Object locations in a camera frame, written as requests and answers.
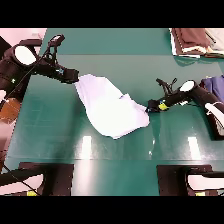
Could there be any blue garment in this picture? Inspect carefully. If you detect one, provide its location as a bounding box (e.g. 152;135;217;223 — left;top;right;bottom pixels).
199;74;224;105

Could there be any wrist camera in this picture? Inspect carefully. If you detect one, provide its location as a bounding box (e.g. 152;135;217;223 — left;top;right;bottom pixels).
42;33;66;66
155;77;180;98

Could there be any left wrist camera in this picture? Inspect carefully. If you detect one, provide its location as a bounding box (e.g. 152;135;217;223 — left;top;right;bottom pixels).
42;33;66;66

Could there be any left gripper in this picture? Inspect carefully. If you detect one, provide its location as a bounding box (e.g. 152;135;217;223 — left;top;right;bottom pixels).
57;67;81;85

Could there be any white shirt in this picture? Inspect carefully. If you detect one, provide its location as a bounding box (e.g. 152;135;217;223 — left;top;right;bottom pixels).
73;73;151;140

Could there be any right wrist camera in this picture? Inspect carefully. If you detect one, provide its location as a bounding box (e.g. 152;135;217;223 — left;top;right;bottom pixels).
155;77;180;98

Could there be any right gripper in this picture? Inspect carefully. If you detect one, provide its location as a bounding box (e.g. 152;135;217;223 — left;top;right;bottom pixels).
145;97;170;114

